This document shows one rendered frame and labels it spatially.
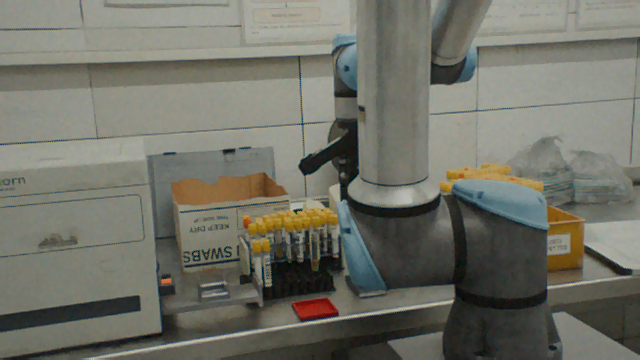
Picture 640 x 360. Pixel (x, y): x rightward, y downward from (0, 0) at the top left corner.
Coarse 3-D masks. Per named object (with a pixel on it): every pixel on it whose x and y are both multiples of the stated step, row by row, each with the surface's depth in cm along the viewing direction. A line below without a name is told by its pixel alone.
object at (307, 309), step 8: (296, 304) 115; (304, 304) 115; (312, 304) 115; (320, 304) 115; (328, 304) 115; (296, 312) 112; (304, 312) 112; (312, 312) 112; (320, 312) 112; (328, 312) 110; (336, 312) 110
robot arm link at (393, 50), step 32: (384, 0) 69; (416, 0) 69; (384, 32) 70; (416, 32) 70; (384, 64) 71; (416, 64) 71; (384, 96) 72; (416, 96) 73; (384, 128) 74; (416, 128) 74; (384, 160) 75; (416, 160) 75; (352, 192) 79; (384, 192) 76; (416, 192) 76; (352, 224) 77; (384, 224) 76; (416, 224) 76; (448, 224) 78; (352, 256) 77; (384, 256) 77; (416, 256) 77; (448, 256) 78; (384, 288) 80
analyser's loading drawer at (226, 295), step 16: (224, 272) 114; (208, 288) 114; (224, 288) 114; (240, 288) 114; (256, 288) 113; (176, 304) 108; (192, 304) 108; (208, 304) 108; (224, 304) 109; (240, 304) 110
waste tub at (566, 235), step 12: (552, 216) 138; (564, 216) 133; (576, 216) 130; (552, 228) 126; (564, 228) 127; (576, 228) 127; (552, 240) 126; (564, 240) 127; (576, 240) 128; (552, 252) 127; (564, 252) 128; (576, 252) 128; (552, 264) 127; (564, 264) 128; (576, 264) 129
